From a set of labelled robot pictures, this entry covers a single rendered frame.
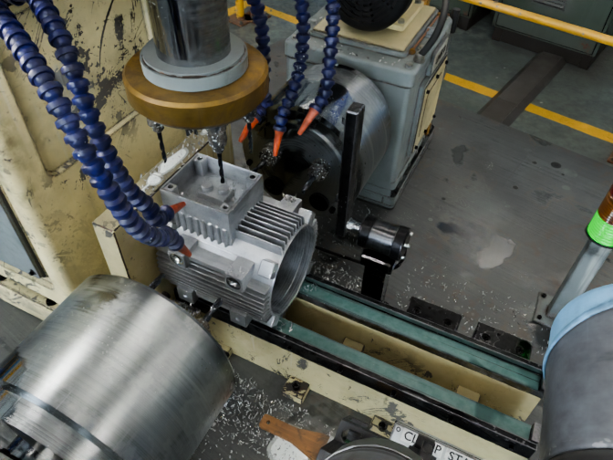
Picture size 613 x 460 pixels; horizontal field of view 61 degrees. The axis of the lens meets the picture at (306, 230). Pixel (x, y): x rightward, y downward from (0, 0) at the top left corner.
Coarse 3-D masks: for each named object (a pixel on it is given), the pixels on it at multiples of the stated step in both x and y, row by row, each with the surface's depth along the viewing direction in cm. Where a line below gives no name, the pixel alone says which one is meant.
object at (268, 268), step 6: (300, 210) 83; (306, 210) 83; (306, 216) 83; (312, 216) 84; (168, 222) 80; (174, 222) 82; (306, 222) 83; (312, 222) 85; (174, 228) 81; (264, 264) 75; (270, 264) 75; (276, 264) 76; (312, 264) 93; (258, 270) 76; (264, 270) 75; (270, 270) 75; (276, 270) 77; (264, 276) 75; (270, 276) 75; (276, 318) 85; (270, 324) 84; (276, 324) 86
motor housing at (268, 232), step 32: (256, 224) 79; (288, 224) 79; (160, 256) 83; (192, 256) 79; (224, 256) 79; (256, 256) 78; (288, 256) 92; (192, 288) 84; (224, 288) 80; (256, 288) 77; (288, 288) 91
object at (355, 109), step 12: (348, 108) 75; (360, 108) 75; (348, 120) 75; (360, 120) 76; (348, 132) 77; (360, 132) 79; (348, 144) 78; (348, 156) 80; (348, 168) 81; (348, 180) 83; (348, 192) 85; (348, 204) 87; (348, 216) 90; (336, 228) 92; (348, 228) 91
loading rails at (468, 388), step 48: (336, 288) 93; (240, 336) 92; (288, 336) 86; (336, 336) 97; (384, 336) 90; (432, 336) 88; (288, 384) 92; (336, 384) 88; (384, 384) 81; (432, 384) 81; (480, 384) 87; (528, 384) 82; (384, 432) 86; (432, 432) 83; (480, 432) 77; (528, 432) 77
